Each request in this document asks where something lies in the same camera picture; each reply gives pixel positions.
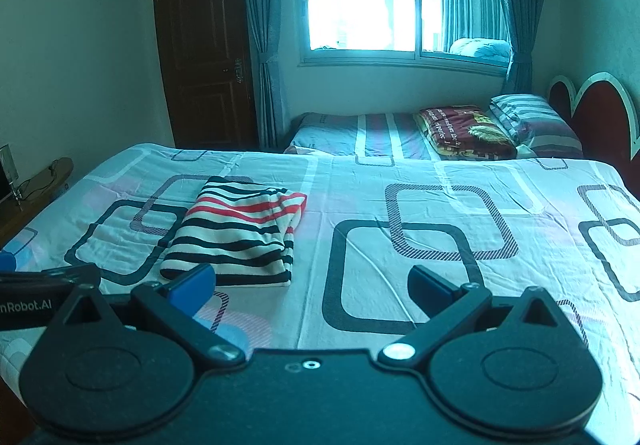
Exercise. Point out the small standing frame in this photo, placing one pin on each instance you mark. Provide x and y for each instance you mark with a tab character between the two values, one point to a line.
7	165

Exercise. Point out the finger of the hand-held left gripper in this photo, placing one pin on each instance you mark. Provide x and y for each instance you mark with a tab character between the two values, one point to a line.
75	274

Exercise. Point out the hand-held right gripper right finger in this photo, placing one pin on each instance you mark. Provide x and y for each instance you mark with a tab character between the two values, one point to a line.
429	290

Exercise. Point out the light blue quilt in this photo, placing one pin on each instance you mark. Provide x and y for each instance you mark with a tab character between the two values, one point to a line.
480	49

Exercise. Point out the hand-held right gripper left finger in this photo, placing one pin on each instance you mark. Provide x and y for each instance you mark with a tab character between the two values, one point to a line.
192	284

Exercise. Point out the red folded blanket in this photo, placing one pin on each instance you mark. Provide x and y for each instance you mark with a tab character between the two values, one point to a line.
460	130

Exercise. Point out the wooden side table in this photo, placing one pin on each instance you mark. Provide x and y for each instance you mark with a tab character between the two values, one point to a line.
30	207

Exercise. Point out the blue curtain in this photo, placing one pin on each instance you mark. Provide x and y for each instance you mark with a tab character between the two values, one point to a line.
260	0
520	0

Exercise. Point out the red scalloped headboard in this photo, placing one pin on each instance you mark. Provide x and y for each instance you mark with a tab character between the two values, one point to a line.
605	120

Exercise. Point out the brown wooden door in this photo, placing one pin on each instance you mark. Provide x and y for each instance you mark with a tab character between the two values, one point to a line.
200	50

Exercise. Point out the striped knit sweater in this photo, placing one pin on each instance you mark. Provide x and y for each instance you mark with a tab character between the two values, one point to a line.
235	235

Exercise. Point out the window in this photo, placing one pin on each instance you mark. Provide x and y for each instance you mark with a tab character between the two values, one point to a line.
360	5

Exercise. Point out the bed with striped sheet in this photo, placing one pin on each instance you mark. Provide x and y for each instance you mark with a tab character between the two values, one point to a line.
330	132

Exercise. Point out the bed with square-patterned sheet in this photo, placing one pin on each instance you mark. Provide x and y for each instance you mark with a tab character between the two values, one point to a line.
350	185

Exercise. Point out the striped pillow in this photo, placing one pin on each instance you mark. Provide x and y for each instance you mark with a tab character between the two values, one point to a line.
530	120

